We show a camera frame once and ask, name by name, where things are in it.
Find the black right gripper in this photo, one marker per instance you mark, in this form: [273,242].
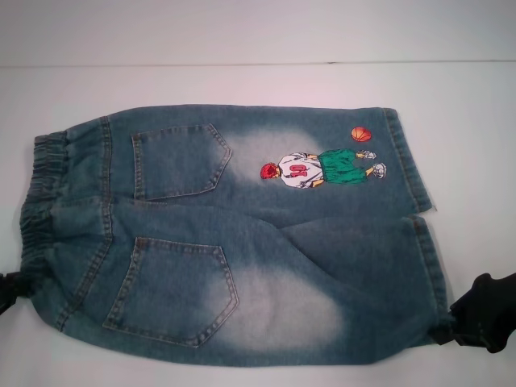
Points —
[488,310]

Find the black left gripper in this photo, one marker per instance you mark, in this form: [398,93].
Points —
[6,304]

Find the blue denim shorts with embroidery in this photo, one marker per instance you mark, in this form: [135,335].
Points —
[201,250]

